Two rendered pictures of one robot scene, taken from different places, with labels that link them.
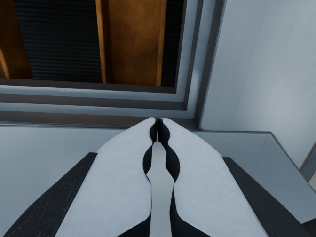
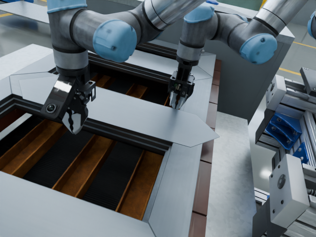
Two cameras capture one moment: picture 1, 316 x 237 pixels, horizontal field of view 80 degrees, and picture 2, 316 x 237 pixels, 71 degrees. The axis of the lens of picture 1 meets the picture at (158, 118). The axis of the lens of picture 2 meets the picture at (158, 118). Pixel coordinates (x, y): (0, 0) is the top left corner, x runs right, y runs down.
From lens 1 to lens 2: 0.84 m
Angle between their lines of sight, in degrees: 82
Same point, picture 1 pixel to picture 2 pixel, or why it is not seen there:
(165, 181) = (175, 117)
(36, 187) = (145, 110)
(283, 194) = (204, 128)
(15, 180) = (142, 108)
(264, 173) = (197, 121)
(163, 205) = (173, 122)
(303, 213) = (212, 135)
